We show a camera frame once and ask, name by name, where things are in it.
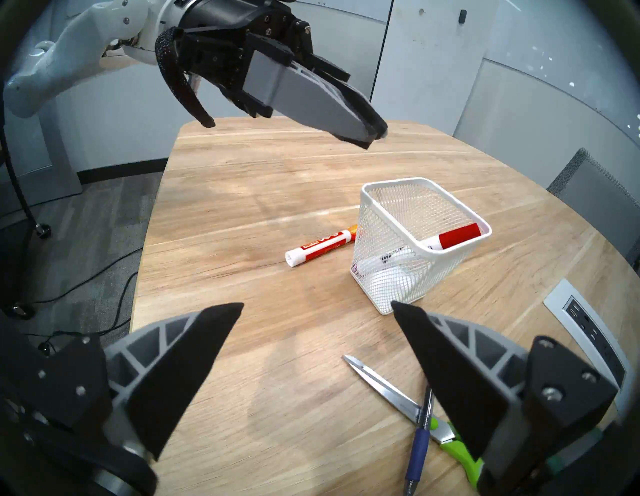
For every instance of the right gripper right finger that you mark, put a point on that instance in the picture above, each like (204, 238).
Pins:
(475, 385)

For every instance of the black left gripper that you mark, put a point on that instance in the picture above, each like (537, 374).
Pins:
(220, 45)

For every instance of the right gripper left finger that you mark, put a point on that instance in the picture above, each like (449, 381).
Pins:
(165, 375)

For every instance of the orange cap white marker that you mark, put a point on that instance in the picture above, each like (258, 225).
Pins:
(322, 245)

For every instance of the red cap dotted marker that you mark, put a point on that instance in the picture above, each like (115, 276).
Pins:
(457, 235)

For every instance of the blue ballpoint pen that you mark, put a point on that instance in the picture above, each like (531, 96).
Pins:
(419, 445)

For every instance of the white mesh pen holder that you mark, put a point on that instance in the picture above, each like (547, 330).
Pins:
(400, 280)

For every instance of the rolling whiteboard on stand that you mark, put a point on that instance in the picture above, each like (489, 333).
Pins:
(430, 65)

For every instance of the grey table power outlet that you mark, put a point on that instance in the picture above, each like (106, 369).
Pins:
(585, 325)

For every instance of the wide grey mesh chair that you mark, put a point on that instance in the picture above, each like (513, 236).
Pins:
(595, 200)

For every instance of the black metal stand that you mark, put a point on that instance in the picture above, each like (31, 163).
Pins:
(20, 195)

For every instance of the glass wall board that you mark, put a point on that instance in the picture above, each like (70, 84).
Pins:
(565, 45)

